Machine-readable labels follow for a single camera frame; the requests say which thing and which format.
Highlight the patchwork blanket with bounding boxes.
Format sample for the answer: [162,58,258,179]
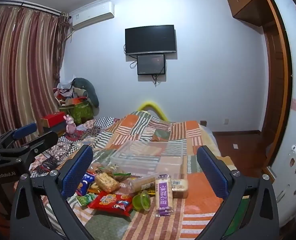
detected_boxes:
[29,111,241,240]

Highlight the green jelly cup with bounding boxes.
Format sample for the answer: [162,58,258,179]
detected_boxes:
[132,189,151,211]

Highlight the pink plush toy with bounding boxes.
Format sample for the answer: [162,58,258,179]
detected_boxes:
[64,115,76,137]

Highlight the white air conditioner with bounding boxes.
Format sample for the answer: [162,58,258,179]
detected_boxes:
[69,2,115,32]

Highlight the green pea packet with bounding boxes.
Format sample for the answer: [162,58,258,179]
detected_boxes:
[75,194,96,207]

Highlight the purple striped snack packet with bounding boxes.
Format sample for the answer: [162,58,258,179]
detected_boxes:
[155,174,175,217]

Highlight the yellow chair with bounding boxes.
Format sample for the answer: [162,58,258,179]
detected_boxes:
[137,101,168,122]

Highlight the small black monitor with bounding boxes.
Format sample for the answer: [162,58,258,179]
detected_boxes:
[137,54,166,76]

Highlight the red snack packet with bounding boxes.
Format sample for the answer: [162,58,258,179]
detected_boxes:
[88,191,133,217]

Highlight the blue snack packet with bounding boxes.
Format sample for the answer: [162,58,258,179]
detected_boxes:
[76,172,95,196]

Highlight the curtain rail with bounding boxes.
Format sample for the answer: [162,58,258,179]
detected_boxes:
[0,1,69,18]

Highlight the clear long biscuit packet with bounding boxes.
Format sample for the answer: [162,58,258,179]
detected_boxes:
[128,176,157,196]

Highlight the grey cushion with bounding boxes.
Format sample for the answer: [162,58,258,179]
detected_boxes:
[71,78,99,108]

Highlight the green bag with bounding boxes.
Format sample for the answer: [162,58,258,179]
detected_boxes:
[69,102,93,125]

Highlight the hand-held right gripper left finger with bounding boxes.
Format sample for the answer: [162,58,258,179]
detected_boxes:
[10,144,96,240]

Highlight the red box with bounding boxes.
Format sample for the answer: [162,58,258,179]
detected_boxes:
[40,112,67,128]

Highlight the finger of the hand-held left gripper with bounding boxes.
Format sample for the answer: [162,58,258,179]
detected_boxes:
[0,131,59,162]
[0,122,37,147]

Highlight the striped curtain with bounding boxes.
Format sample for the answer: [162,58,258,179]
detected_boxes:
[0,5,71,140]

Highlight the clear plastic container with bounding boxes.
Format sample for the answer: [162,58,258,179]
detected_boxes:
[110,140,183,178]

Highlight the yellow crispy cracker packet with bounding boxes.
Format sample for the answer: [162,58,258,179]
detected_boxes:
[94,171,121,193]

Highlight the white appliance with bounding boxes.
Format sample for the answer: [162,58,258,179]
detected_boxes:
[273,144,296,228]

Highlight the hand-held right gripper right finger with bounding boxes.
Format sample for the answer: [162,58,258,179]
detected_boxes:
[195,145,280,240]

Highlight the wooden overhead cabinet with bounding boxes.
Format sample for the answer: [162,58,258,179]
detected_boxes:
[225,0,284,28]

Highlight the large black television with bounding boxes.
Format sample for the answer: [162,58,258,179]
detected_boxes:
[125,25,176,56]

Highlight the black monitor cable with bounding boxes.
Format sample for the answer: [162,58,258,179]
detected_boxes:
[152,74,163,87]

